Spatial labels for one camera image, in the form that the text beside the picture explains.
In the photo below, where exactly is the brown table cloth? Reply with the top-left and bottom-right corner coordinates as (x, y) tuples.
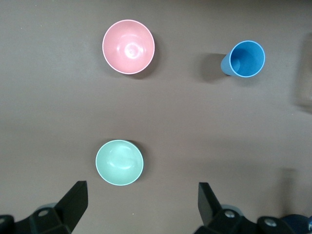
(0, 0), (312, 234)

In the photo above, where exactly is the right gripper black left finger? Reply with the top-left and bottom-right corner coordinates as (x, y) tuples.
(0, 180), (88, 234)

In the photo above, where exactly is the pink bowl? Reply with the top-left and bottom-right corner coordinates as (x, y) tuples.
(102, 19), (156, 75)

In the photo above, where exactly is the blue ribbed cup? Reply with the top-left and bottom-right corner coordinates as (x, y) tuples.
(220, 40), (266, 78)

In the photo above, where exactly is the green bowl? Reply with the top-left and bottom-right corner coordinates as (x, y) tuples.
(95, 139), (144, 186)

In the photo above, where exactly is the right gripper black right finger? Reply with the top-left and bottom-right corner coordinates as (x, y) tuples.
(195, 182), (293, 234)

